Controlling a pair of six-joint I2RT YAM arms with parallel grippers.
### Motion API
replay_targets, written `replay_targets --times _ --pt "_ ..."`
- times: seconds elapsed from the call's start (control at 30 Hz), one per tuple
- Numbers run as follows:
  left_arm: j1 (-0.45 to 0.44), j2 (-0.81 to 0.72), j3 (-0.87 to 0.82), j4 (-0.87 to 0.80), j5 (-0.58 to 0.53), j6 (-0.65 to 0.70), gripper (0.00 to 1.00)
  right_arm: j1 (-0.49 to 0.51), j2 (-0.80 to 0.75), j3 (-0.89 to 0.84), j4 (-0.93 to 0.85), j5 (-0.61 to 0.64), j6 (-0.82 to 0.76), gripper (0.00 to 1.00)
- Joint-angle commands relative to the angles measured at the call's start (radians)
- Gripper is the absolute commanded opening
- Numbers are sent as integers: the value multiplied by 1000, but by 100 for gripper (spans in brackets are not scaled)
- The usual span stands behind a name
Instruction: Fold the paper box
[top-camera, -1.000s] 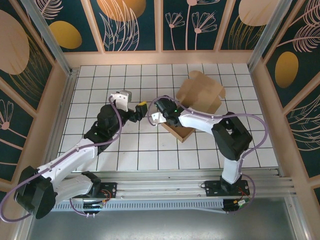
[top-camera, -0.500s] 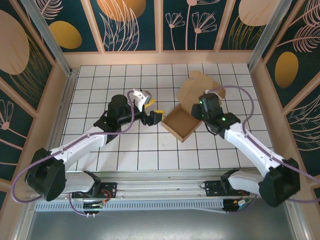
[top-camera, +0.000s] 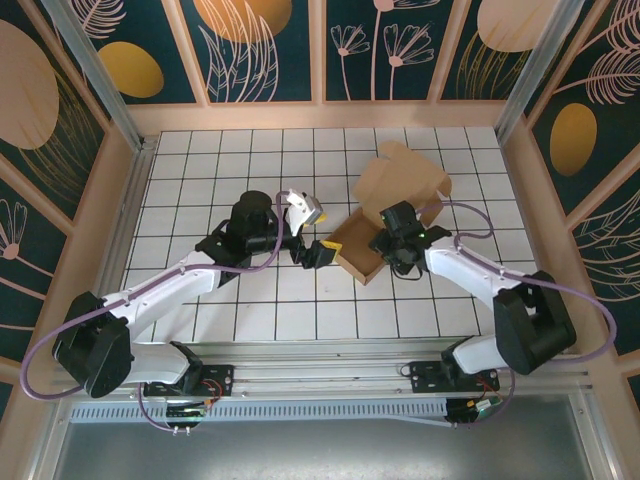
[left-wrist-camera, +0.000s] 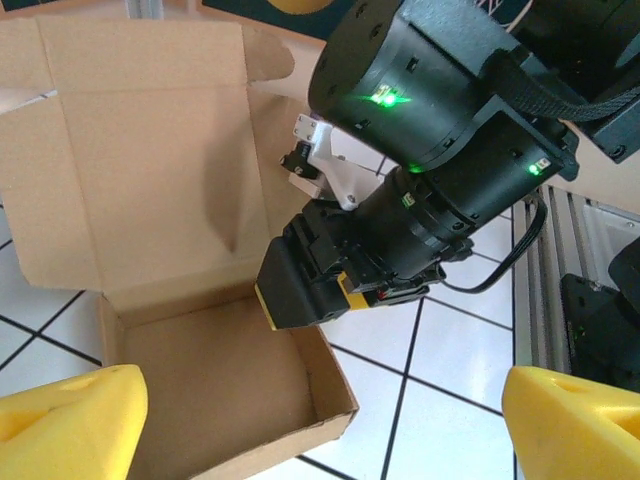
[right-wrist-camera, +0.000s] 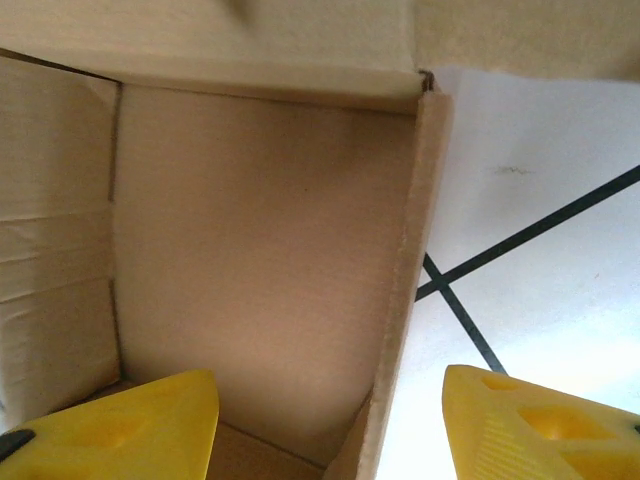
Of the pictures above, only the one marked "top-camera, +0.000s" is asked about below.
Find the brown cardboard paper box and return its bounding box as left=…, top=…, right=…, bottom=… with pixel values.
left=327, top=140, right=454, bottom=285

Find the grey metal sheet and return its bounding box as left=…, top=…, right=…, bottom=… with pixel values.
left=49, top=417, right=609, bottom=480

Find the long aluminium mounting rail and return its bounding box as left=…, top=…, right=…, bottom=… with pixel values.
left=49, top=335, right=594, bottom=401

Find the aluminium side rail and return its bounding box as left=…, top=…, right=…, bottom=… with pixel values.
left=94, top=135, right=160, bottom=301

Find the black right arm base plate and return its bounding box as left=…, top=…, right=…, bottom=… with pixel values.
left=409, top=358, right=501, bottom=394

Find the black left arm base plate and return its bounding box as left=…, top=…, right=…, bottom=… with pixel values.
left=143, top=363, right=236, bottom=399

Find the grey slotted cable duct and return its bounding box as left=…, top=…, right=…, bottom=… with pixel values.
left=68, top=397, right=451, bottom=427

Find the aluminium frame post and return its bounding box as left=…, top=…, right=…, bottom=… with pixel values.
left=38, top=0, right=147, bottom=149
left=493, top=0, right=587, bottom=134

